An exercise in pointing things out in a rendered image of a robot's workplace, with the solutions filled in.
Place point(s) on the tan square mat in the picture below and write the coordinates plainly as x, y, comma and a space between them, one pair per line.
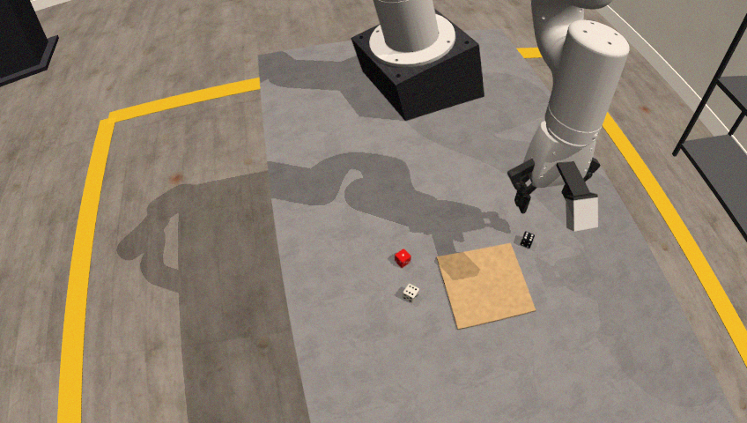
485, 285

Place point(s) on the white die with black pips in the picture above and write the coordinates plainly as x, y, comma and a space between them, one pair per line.
410, 293

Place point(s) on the red die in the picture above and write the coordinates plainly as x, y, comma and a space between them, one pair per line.
402, 258

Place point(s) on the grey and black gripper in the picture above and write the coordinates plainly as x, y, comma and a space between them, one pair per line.
545, 150

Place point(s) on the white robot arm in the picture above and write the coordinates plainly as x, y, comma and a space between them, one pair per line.
586, 61

